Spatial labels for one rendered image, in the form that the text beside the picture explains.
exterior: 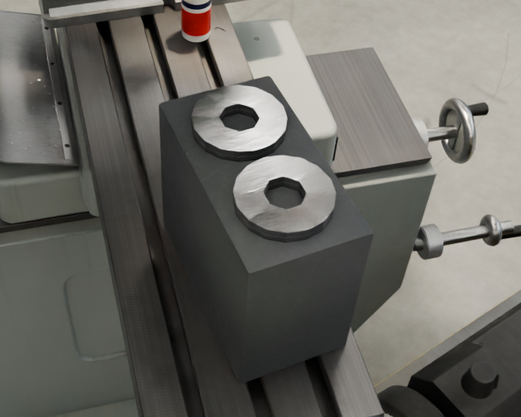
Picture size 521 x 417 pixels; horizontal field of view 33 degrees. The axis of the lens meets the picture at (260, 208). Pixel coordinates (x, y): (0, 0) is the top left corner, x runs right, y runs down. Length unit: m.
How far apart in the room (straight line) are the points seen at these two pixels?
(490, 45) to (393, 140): 1.51
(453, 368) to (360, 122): 0.41
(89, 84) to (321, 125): 0.34
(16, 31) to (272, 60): 0.38
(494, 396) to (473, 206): 1.11
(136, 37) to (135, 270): 0.39
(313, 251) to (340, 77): 0.78
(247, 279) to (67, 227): 0.60
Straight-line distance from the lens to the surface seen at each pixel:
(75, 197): 1.23
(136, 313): 0.92
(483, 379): 1.27
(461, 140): 1.57
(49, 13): 1.25
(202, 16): 1.19
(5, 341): 1.48
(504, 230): 1.61
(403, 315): 2.10
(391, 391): 1.33
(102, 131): 1.09
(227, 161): 0.79
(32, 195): 1.22
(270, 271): 0.73
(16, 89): 1.25
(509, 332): 1.40
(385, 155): 1.37
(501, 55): 2.85
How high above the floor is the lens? 1.71
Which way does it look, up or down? 50 degrees down
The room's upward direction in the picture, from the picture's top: 5 degrees clockwise
